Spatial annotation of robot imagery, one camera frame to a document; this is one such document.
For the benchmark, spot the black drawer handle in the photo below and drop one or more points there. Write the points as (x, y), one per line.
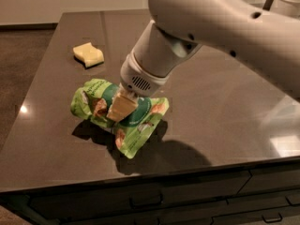
(145, 200)
(272, 218)

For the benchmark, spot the black drawer handle right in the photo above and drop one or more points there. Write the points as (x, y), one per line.
(272, 218)

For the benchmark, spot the black drawer handle left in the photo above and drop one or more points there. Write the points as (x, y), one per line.
(145, 200)

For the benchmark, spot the white cylindrical container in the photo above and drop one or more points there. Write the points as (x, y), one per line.
(290, 8)

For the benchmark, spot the yellow sponge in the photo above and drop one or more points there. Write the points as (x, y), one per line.
(88, 54)

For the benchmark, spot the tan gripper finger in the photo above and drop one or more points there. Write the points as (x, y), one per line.
(123, 104)

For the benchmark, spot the green rice chip bag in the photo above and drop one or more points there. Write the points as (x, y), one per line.
(92, 102)

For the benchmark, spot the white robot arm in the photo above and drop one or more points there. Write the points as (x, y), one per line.
(264, 41)

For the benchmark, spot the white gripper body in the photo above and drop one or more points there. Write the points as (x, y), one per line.
(137, 78)

